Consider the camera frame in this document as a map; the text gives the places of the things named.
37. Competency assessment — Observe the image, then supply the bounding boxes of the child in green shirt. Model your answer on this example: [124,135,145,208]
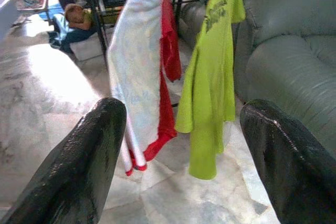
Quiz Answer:
[64,3,95,31]

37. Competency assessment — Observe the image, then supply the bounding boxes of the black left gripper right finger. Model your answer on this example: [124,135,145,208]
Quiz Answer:
[239,99,336,224]

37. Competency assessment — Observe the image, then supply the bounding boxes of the white and red garment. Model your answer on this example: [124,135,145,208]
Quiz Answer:
[106,0,183,177]

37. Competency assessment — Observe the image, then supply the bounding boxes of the black metal shelf frame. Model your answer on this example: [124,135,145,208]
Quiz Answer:
[76,0,208,51]

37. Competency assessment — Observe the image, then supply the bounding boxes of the white mattress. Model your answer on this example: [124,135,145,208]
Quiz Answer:
[69,31,107,61]

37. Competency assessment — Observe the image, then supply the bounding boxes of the grey-green leather sofa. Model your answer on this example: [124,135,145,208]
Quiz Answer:
[178,0,336,156]

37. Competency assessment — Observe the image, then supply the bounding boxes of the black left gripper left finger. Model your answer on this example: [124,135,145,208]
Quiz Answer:
[0,97,128,224]

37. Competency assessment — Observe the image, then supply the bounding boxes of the lime green printed shirt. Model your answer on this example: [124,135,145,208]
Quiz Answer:
[174,0,246,182]

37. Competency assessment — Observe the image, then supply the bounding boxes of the dark blue cushion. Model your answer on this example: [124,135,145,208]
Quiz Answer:
[48,13,98,53]

